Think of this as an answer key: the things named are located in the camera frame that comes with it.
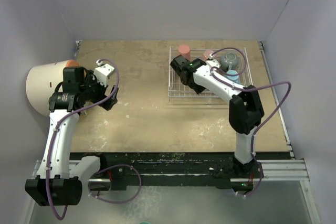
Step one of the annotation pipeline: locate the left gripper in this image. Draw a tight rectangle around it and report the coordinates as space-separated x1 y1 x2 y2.
79 70 118 110

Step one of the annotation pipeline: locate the salmon pink tumbler cup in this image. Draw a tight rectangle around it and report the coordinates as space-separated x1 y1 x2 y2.
177 45 191 61

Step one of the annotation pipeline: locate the pink faceted mug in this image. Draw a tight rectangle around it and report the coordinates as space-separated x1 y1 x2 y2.
203 50 214 61

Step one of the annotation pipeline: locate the grey glazed mug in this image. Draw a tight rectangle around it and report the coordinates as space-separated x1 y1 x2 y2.
220 52 239 72

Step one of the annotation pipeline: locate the light blue mug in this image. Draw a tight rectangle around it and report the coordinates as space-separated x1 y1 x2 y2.
226 70 240 84

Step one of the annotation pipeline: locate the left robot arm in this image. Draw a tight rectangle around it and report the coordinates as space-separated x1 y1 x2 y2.
25 63 119 206

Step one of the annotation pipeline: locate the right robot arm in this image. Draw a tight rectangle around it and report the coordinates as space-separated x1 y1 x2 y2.
170 55 265 177

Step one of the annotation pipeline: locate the cream cylindrical container orange lid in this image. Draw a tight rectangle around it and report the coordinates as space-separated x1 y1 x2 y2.
26 59 79 117

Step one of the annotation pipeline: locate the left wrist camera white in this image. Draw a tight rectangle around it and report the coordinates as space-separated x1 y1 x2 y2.
93 60 115 82

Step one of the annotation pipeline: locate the white wire dish rack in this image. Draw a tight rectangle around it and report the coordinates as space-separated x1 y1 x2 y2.
168 46 253 100

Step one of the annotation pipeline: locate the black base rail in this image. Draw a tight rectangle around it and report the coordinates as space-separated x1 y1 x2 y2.
78 152 253 190

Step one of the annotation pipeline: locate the aluminium frame rail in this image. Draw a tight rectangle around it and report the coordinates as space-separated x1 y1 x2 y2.
31 40 320 224

